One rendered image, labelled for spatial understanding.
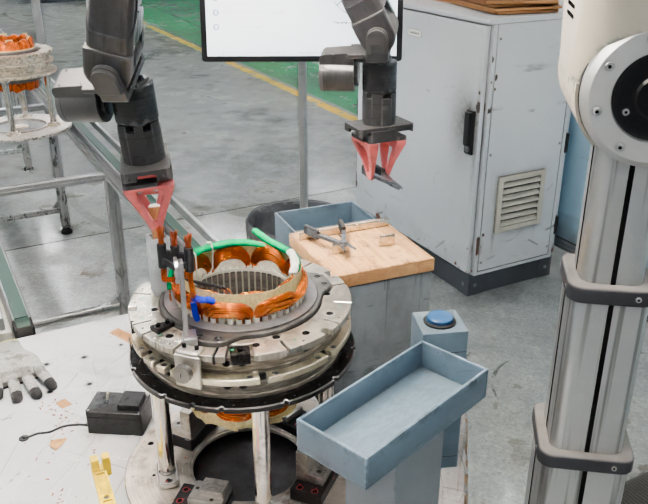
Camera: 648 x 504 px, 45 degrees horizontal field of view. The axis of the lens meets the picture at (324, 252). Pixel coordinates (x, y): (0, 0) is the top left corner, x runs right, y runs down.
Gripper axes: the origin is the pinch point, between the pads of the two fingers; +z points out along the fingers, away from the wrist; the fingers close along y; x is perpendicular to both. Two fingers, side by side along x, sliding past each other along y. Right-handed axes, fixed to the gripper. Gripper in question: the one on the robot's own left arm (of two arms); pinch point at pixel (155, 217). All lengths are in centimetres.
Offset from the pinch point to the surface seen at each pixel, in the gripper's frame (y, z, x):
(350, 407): 27.0, 17.7, 20.8
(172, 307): 7.6, 10.4, 0.4
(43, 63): -206, 25, -39
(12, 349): -39, 42, -34
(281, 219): -30.8, 18.3, 21.7
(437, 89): -211, 57, 117
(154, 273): 2.2, 7.6, -1.5
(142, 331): 12.1, 10.6, -3.8
